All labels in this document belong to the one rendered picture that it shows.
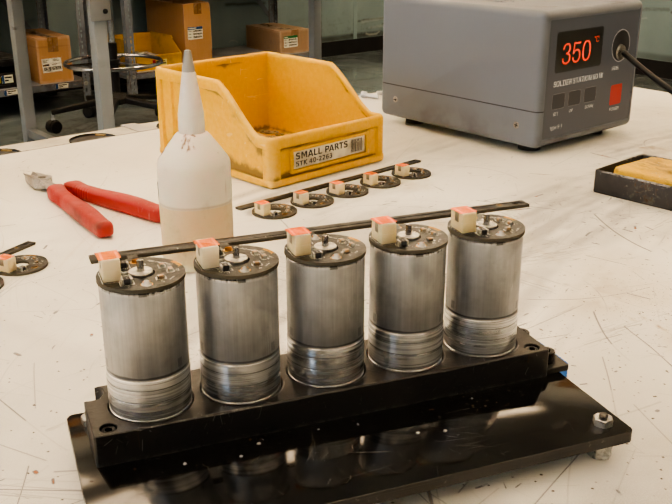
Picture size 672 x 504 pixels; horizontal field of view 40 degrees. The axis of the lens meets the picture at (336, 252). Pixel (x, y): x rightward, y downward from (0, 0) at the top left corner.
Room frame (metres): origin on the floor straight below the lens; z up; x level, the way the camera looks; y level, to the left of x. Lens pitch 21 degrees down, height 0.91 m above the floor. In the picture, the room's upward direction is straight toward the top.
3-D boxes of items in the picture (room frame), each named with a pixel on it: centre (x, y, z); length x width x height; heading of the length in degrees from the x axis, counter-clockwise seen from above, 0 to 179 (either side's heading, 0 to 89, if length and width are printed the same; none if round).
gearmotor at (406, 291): (0.27, -0.02, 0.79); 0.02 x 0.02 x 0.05
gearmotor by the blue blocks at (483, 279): (0.28, -0.05, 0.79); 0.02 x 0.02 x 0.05
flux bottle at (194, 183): (0.41, 0.07, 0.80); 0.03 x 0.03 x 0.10
